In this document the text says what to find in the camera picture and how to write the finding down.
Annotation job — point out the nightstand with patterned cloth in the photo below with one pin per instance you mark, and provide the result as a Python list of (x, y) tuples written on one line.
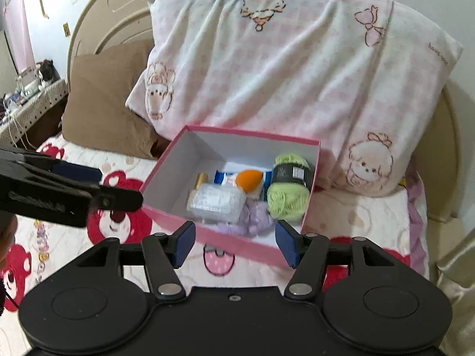
[(40, 100)]

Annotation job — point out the blue wet wipes packet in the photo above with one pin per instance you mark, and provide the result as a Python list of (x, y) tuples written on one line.
[(224, 177)]

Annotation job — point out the brown pillow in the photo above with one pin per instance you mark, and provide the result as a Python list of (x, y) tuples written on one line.
[(104, 111)]

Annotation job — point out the green yarn ball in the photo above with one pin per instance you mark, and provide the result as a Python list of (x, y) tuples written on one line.
[(287, 200)]

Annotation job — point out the yellow wall sticker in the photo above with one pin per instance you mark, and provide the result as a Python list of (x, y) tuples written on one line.
[(66, 30)]

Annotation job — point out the pink cardboard box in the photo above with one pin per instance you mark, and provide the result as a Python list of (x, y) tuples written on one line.
[(222, 241)]

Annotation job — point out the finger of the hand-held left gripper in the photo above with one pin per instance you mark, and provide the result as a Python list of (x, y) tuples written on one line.
[(78, 174), (118, 200)]

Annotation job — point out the small yellow object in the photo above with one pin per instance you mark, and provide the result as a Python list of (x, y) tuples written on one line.
[(403, 182)]

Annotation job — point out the pink hanging cloth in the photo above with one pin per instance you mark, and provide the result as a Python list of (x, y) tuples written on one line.
[(20, 33)]

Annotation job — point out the black and white plush toy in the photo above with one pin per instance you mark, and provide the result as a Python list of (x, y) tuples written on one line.
[(47, 72)]

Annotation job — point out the purple plush toy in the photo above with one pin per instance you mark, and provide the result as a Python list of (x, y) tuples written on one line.
[(256, 218)]

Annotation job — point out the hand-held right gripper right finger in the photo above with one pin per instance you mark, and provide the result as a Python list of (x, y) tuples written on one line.
[(286, 244)]

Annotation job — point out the red bear printed blanket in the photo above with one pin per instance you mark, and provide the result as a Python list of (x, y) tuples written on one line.
[(352, 215)]

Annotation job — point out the beige bed headboard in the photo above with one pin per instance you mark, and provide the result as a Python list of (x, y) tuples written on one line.
[(107, 15)]

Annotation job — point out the gold satin curtain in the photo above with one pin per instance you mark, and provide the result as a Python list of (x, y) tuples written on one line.
[(456, 267)]

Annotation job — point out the pink checked cartoon pillow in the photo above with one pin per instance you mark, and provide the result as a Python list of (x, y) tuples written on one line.
[(278, 81)]

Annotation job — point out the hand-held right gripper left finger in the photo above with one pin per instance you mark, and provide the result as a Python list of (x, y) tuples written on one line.
[(184, 244)]

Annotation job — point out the orange makeup sponge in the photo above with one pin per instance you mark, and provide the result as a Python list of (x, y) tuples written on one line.
[(249, 181)]

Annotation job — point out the clear plastic swab box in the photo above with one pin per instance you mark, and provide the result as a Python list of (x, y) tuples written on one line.
[(215, 202)]

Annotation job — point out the beige foundation bottle gold cap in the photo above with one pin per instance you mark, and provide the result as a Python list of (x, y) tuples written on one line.
[(202, 181)]

